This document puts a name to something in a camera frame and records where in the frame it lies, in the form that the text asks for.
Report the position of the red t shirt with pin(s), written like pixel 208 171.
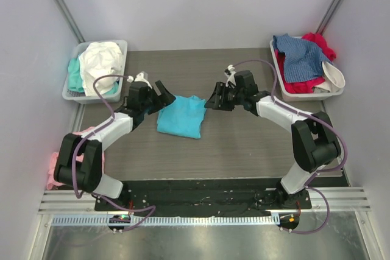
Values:
pixel 306 87

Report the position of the cream white t shirt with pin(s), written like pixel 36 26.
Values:
pixel 334 80

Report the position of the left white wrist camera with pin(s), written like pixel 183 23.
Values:
pixel 140 77

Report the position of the slotted cable duct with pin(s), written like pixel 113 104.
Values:
pixel 85 220

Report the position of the teal green t shirt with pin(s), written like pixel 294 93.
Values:
pixel 75 81

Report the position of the right grey plastic basket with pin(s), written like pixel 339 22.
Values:
pixel 288 97

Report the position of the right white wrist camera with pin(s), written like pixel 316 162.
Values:
pixel 230 75

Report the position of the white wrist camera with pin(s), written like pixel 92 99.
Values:
pixel 230 75
pixel 140 77

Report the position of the cyan t shirt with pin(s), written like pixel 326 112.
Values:
pixel 183 117

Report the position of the blue patterned t shirt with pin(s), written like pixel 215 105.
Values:
pixel 303 58

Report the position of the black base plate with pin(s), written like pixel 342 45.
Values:
pixel 234 197

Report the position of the left aluminium frame post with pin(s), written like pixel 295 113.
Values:
pixel 64 10

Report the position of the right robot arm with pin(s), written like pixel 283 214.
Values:
pixel 314 143

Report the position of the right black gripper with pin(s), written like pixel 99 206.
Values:
pixel 227 97

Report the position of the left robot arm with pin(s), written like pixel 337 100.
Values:
pixel 79 163

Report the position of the pink t shirt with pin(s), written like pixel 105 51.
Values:
pixel 52 184

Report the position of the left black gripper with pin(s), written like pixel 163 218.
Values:
pixel 156 97

